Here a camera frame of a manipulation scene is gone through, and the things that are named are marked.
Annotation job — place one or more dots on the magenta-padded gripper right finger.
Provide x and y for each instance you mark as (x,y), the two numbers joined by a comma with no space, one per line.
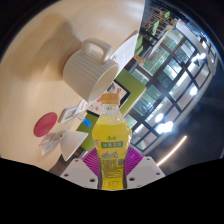
(146,170)

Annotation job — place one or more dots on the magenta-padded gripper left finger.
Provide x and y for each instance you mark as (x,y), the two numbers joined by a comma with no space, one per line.
(76,173)

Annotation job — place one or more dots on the yellow drink bottle orange cap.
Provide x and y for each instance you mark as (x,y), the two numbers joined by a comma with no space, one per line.
(111,146)

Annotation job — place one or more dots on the long curved ceiling light strip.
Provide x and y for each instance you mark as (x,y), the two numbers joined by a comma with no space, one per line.
(173,150)

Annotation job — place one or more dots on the small grey box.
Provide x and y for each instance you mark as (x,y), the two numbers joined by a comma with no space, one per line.
(50,138)

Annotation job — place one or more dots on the group of black pendant lamps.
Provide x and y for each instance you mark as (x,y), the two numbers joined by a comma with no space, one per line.
(165,126)

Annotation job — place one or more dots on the small blue-capped white bottle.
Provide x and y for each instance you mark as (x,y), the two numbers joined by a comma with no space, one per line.
(85,120)

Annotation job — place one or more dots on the flat round red coaster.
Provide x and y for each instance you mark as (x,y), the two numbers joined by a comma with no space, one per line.
(45,124)

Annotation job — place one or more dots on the white ribbed mug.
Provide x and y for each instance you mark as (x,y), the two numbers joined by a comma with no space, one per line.
(83,71)

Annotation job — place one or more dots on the group of green-seated wooden chairs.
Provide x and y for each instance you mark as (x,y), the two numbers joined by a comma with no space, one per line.
(155,28)

